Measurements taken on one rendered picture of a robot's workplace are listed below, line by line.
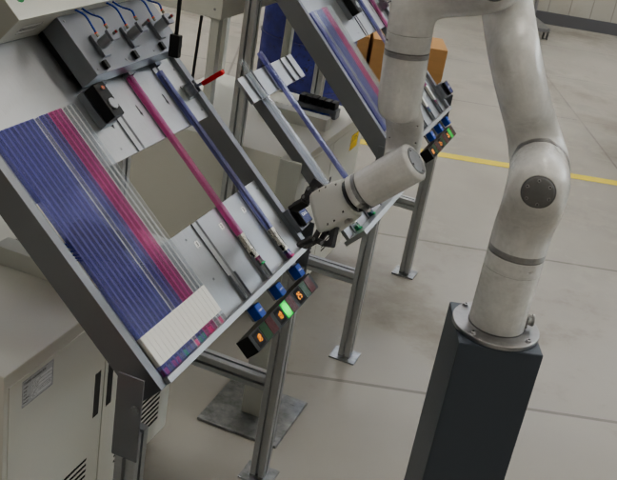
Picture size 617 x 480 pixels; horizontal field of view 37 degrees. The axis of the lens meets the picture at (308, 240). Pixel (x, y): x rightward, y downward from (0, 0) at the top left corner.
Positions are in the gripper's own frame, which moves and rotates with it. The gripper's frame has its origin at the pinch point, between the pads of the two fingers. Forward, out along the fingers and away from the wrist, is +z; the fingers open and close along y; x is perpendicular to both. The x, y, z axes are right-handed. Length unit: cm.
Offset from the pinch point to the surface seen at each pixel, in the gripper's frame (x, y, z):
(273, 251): 1.0, -3.1, 7.6
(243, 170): 3.1, 18.5, 9.5
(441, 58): -322, 240, 75
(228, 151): 6.3, 22.9, 10.0
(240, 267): 13.9, -9.6, 7.7
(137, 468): 41, -50, 18
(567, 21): -680, 445, 67
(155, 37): 31, 41, 4
